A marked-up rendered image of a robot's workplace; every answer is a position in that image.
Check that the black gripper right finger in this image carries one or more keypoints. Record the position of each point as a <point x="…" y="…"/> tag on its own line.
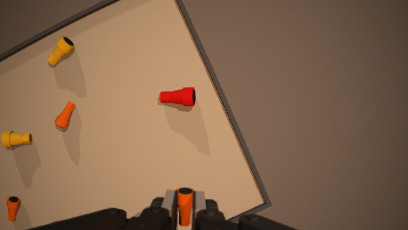
<point x="213" y="219"/>

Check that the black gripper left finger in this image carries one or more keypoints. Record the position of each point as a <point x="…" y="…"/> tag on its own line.
<point x="155" y="217"/>

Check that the orange tapered cylinder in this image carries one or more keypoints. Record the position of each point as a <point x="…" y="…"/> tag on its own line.
<point x="13" y="203"/>
<point x="63" y="119"/>
<point x="184" y="202"/>

